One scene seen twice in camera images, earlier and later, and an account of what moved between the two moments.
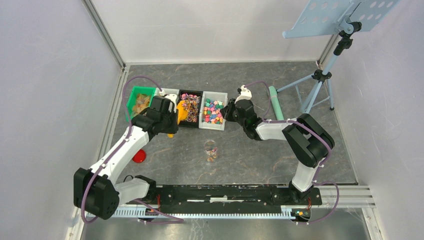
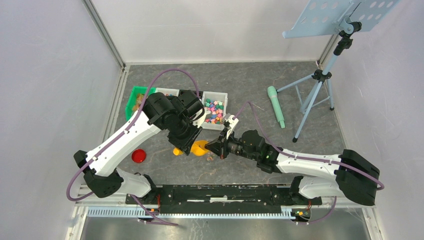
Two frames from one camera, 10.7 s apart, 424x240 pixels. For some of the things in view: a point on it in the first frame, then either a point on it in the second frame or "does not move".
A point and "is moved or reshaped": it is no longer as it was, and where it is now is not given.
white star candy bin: [210, 116] does not move
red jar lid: [139, 156] does not move
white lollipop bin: [167, 91] does not move
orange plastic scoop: [182, 110] is moved or reshaped
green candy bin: [140, 99] does not move
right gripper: [226, 111] to [220, 146]
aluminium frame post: [102, 27] does not move
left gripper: [174, 128] to [185, 144]
